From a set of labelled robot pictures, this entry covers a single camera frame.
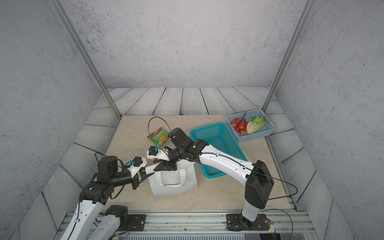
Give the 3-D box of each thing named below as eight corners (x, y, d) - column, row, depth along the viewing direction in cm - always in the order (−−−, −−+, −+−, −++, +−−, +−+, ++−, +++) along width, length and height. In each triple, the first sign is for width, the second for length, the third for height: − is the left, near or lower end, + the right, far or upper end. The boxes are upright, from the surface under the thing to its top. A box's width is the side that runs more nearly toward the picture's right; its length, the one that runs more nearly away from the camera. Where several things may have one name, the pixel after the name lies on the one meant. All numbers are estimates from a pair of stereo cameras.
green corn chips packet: (148, 138, 109) (147, 134, 106) (158, 129, 115) (157, 125, 111) (162, 146, 104) (160, 143, 101) (171, 137, 109) (171, 133, 106)
